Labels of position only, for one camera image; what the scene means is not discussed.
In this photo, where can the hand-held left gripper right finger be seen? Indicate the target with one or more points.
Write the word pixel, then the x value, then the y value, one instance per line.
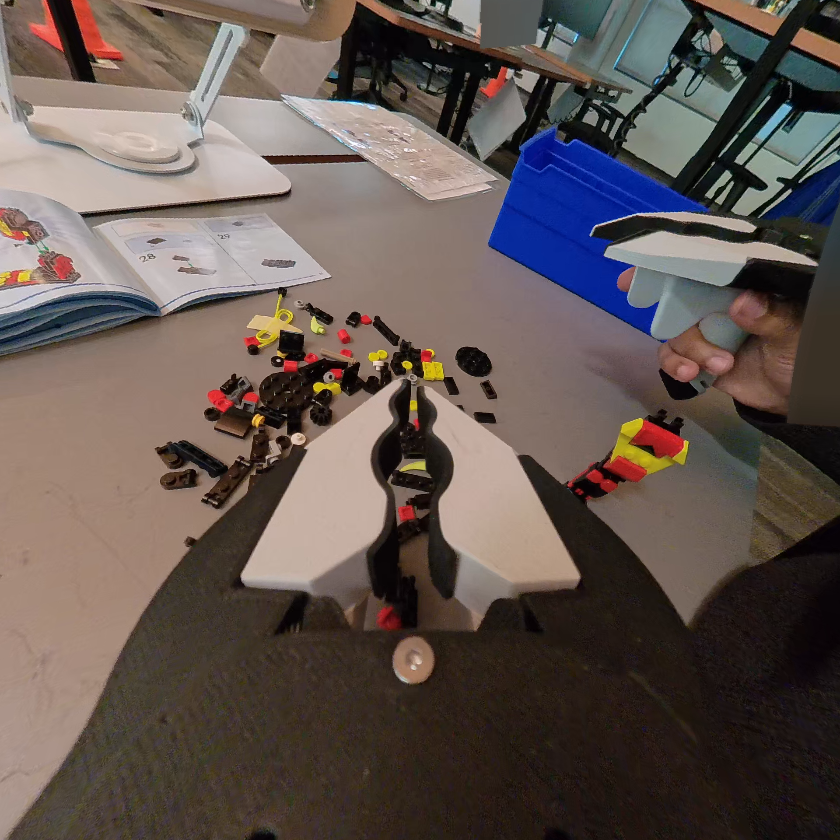
pixel 505 525

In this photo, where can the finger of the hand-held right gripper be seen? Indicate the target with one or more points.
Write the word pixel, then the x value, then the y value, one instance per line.
pixel 682 259
pixel 709 220

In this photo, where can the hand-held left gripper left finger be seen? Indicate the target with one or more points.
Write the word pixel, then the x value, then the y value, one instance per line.
pixel 315 525

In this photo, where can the pile of lego pieces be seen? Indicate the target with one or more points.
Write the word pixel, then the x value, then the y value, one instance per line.
pixel 289 387

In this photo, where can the red yellow lego snake model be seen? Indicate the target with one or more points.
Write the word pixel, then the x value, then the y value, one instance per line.
pixel 636 453

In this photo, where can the person's right forearm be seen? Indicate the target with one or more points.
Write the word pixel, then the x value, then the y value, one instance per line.
pixel 800 430

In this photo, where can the round black lego plate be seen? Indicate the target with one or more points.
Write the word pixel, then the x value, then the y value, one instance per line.
pixel 474 359

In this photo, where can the person's right hand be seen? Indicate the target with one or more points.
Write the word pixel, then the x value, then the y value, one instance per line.
pixel 768 361

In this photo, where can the blue cloth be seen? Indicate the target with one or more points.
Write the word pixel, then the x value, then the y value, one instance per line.
pixel 807 190

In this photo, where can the blue plastic bin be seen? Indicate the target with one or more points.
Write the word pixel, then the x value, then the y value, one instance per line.
pixel 571 216

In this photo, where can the black framed wooden desk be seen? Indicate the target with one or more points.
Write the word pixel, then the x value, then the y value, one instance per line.
pixel 787 33
pixel 459 38

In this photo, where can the white hanging paper sheet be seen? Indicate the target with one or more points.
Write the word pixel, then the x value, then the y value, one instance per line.
pixel 499 118

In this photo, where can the orange traffic cone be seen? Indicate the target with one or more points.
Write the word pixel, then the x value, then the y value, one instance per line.
pixel 499 84
pixel 85 33

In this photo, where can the open instruction booklet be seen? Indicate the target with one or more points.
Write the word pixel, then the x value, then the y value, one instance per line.
pixel 164 262

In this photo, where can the clear plastic bags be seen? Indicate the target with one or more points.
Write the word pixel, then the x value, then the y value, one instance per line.
pixel 394 144

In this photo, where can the white stand base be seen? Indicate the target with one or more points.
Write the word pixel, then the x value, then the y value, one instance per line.
pixel 229 170

